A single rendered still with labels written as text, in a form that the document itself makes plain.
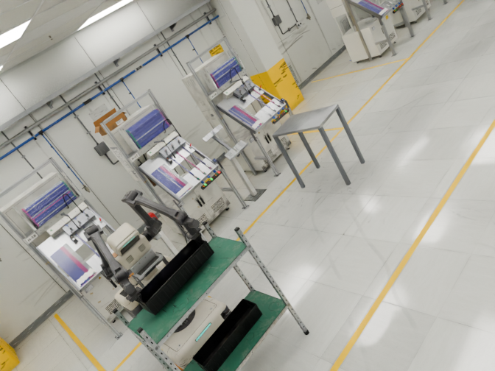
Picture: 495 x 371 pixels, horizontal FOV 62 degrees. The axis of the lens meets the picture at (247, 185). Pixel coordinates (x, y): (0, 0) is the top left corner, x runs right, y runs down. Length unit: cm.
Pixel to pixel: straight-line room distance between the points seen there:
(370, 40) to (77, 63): 510
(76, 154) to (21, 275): 183
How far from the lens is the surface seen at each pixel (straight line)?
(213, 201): 560
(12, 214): 512
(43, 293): 671
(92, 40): 695
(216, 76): 595
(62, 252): 492
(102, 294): 514
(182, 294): 288
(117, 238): 322
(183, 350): 367
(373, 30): 841
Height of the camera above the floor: 237
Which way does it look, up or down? 23 degrees down
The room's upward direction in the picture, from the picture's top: 32 degrees counter-clockwise
